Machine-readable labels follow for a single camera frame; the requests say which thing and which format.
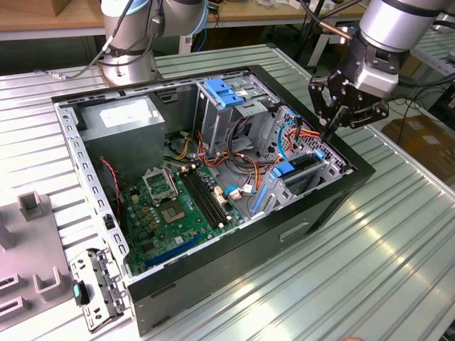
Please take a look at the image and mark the black RAM slot bank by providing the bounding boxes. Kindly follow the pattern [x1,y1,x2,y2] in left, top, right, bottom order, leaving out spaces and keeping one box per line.
[179,168,229,230]

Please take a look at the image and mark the hard disk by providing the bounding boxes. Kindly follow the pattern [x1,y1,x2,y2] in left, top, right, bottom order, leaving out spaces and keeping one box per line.
[251,148,326,215]

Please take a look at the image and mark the black open PC case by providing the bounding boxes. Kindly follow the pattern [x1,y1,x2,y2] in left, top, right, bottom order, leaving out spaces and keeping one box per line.
[50,63,378,337]

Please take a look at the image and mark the orange yellow wire bundle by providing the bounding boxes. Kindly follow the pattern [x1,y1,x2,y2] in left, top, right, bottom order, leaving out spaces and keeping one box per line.
[166,127,275,190]

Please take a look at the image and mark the short blue wire white plug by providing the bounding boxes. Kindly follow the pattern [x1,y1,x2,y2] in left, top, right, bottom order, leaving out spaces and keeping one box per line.
[223,183,257,201]

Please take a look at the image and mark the grey metal drive cage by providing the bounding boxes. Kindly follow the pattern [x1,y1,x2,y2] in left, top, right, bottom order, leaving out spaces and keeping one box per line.
[193,74,284,157]

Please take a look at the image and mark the wooden desk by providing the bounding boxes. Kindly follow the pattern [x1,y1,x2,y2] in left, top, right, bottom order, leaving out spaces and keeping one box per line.
[0,0,370,40]

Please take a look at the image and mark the grey power supply unit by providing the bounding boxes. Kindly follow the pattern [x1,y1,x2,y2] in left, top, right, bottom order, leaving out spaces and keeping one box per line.
[78,94,166,183]

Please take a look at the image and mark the brown cardboard box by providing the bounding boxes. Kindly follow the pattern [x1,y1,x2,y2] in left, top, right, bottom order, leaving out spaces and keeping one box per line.
[382,115,455,178]

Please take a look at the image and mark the grey cable with plug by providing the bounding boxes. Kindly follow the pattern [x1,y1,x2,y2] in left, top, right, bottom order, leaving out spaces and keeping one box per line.
[33,0,136,80]

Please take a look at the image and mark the blue data wire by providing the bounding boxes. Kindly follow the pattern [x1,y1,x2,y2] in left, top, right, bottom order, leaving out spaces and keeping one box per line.
[277,119,299,161]

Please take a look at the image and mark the black tripod stand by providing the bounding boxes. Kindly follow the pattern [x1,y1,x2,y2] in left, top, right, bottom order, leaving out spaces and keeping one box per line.
[293,0,326,70]

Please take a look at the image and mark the black sleeved cable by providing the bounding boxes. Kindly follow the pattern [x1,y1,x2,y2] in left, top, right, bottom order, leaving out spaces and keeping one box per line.
[227,117,257,164]

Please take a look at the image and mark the red black fan wire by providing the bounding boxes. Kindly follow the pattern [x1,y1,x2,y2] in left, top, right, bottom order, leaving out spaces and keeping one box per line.
[99,158,124,215]

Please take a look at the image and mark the orange red power wire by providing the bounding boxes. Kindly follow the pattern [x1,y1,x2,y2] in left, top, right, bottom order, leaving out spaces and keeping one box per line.
[288,127,328,151]

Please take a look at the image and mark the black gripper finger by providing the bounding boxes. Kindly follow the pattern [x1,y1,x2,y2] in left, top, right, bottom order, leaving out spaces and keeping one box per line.
[326,100,390,141]
[307,72,337,129]

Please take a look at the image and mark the metal socket cover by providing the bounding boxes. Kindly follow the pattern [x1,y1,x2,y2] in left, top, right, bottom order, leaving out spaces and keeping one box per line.
[141,168,178,205]

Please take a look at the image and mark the grey metal disk bay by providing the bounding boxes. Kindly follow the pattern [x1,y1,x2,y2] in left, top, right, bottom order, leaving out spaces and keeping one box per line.
[248,105,351,218]

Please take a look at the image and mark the blue expansion slot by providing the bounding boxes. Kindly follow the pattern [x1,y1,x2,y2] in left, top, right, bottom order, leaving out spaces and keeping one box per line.
[145,232,204,269]

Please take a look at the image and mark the teal black card latch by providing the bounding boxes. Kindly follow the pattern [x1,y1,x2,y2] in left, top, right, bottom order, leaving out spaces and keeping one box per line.
[72,279,88,306]

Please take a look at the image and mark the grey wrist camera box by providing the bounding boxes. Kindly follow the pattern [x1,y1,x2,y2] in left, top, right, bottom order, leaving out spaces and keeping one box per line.
[355,65,400,100]

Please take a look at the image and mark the blue drive bay latch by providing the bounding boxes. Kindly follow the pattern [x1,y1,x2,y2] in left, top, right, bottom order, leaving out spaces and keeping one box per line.
[205,78,247,108]

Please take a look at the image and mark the CPU socket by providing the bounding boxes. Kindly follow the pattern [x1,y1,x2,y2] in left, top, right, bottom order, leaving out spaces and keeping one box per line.
[159,200,188,225]

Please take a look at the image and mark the slatted metal side table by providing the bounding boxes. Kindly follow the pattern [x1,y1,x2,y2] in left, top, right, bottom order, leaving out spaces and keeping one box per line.
[408,30,455,77]

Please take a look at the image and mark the grey parts rack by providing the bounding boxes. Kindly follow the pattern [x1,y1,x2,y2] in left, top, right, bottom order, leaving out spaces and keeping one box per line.
[0,190,74,323]

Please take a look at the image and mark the green motherboard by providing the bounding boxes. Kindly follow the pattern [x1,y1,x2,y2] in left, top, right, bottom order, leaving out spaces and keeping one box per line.
[119,161,247,276]

